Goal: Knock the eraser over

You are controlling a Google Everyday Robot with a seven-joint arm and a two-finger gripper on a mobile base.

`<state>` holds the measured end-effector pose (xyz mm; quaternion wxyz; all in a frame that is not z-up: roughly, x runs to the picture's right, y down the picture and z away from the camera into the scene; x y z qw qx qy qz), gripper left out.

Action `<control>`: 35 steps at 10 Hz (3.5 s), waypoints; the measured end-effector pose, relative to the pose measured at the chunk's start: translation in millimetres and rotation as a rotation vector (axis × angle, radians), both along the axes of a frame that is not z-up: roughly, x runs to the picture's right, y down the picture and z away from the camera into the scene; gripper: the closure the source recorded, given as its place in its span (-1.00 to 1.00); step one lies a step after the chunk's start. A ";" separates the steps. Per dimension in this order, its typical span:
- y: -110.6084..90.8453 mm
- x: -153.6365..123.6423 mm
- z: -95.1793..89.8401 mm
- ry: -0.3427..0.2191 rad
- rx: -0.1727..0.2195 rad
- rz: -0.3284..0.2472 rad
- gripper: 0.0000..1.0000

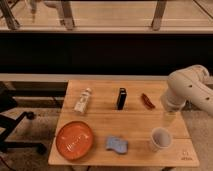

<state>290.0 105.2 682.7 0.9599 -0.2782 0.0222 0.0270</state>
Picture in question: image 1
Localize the white tube bottle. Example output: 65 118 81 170
74 88 92 114

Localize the white paper cup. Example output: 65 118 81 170
149 127 173 152

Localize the black upright eraser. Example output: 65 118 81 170
117 88 127 110

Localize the blue sponge cloth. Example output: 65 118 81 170
105 136 128 154

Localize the wooden table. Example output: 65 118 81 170
57 80 199 167

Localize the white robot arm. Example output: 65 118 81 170
161 65 213 117

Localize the orange plate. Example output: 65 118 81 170
56 121 94 160

